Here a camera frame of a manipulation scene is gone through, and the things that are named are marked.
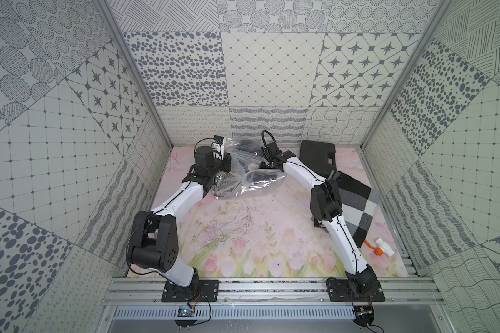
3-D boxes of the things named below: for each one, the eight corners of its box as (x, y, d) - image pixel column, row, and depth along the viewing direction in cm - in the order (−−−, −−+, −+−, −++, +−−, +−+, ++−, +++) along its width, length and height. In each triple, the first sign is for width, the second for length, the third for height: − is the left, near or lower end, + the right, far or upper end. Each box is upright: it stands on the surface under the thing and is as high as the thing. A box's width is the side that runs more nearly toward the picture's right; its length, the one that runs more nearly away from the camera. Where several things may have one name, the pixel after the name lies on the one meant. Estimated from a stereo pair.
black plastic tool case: (296, 177, 110) (298, 169, 104) (300, 146, 124) (301, 138, 119) (332, 183, 107) (336, 175, 102) (331, 151, 122) (335, 143, 117)
